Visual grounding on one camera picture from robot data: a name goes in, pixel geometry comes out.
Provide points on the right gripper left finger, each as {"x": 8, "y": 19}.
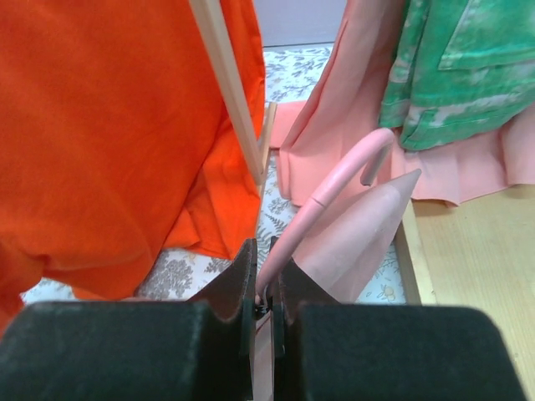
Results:
{"x": 199, "y": 349}

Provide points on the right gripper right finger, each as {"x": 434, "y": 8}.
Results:
{"x": 326, "y": 350}

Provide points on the dusty pink graphic t-shirt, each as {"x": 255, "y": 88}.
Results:
{"x": 343, "y": 248}

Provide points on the pink wire hanger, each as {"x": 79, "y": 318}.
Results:
{"x": 326, "y": 192}

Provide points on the orange t-shirt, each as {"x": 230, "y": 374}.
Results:
{"x": 115, "y": 143}

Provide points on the left wooden clothes rack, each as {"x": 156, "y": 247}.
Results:
{"x": 256, "y": 149}

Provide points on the salmon pink pleated garment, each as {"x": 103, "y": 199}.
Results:
{"x": 332, "y": 141}

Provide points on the green tie-dye garment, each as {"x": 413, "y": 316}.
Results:
{"x": 461, "y": 68}

